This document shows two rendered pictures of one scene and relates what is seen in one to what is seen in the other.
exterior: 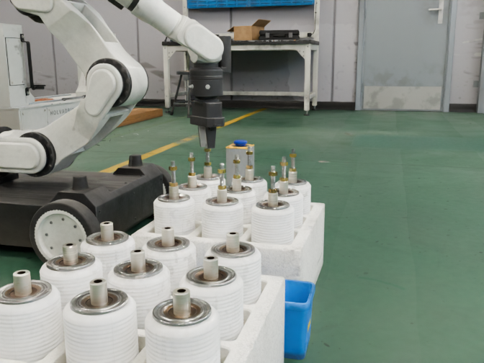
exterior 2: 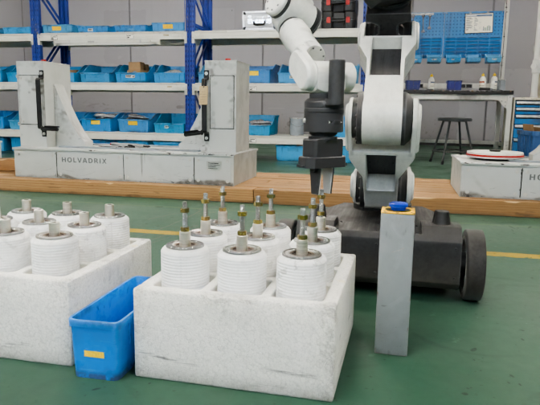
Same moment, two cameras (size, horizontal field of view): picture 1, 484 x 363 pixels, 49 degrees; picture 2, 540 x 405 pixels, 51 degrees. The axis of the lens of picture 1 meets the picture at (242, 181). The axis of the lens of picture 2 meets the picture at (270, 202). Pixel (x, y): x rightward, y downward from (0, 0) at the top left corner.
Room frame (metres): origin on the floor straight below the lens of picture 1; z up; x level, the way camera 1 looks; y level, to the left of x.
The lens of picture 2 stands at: (1.26, -1.17, 0.52)
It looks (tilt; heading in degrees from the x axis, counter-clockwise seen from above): 9 degrees down; 87
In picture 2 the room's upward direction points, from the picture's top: 1 degrees clockwise
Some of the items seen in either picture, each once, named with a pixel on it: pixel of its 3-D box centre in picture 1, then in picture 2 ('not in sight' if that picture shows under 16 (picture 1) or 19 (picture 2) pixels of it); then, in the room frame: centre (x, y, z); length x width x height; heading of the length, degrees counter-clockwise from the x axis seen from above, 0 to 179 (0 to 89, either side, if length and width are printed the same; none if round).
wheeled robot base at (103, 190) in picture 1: (44, 178); (380, 212); (1.71, 0.65, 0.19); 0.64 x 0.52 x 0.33; 75
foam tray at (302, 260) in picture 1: (237, 251); (256, 308); (1.29, 0.01, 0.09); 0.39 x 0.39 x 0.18; 74
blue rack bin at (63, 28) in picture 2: not in sight; (68, 30); (-0.76, 5.59, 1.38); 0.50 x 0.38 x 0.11; 75
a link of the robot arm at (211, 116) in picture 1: (205, 102); (322, 140); (1.43, 0.10, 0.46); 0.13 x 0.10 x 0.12; 34
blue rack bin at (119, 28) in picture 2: not in sight; (139, 30); (0.08, 5.36, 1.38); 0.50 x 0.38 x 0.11; 76
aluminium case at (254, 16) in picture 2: not in sight; (264, 22); (1.45, 4.97, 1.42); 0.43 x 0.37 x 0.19; 72
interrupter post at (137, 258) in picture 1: (137, 261); (38, 216); (0.77, 0.16, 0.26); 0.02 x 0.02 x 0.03
